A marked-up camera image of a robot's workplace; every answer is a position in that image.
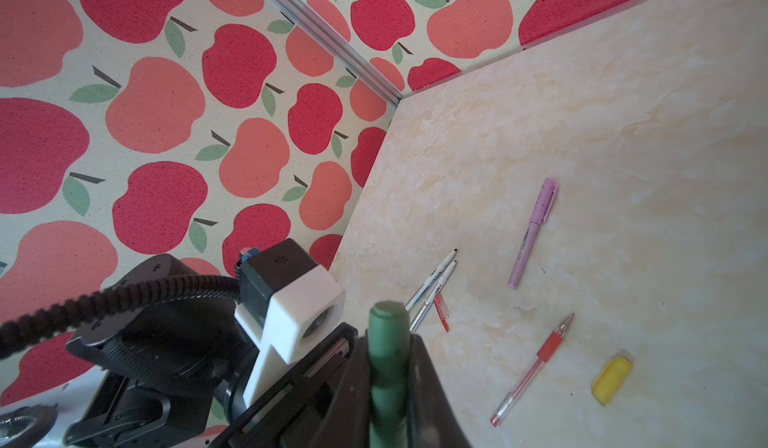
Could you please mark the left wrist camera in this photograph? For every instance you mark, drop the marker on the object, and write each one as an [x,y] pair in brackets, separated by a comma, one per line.
[289,303]

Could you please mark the red gel pen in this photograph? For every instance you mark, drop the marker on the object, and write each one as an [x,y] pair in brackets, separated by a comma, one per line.
[544,354]

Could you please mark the aluminium frame post left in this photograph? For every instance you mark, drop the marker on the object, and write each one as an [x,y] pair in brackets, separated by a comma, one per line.
[318,29]

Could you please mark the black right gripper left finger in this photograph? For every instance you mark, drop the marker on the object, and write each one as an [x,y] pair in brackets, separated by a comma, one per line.
[347,422]

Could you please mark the yellow pen cap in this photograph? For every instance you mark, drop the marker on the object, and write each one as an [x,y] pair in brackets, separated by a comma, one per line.
[611,378]

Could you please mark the white pen black tip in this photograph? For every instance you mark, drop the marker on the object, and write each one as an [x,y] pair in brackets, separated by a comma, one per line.
[430,279]

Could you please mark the green pen cap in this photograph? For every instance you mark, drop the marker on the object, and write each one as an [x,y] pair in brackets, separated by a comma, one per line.
[388,355]

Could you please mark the pink pen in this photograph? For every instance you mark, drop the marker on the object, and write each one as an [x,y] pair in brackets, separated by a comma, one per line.
[539,216]

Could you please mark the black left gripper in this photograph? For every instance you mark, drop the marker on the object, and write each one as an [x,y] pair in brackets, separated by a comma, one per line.
[171,347]

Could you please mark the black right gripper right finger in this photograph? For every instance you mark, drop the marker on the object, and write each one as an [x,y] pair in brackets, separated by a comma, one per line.
[430,420]

